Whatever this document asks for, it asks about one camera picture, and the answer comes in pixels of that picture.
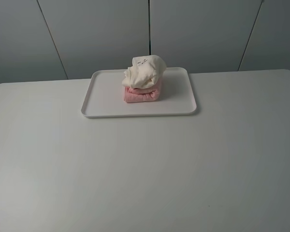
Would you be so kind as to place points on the pink towel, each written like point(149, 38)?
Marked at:
point(135, 95)

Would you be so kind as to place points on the white rectangular plastic tray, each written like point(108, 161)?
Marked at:
point(105, 96)

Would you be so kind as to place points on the cream white towel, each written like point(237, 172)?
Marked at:
point(144, 72)

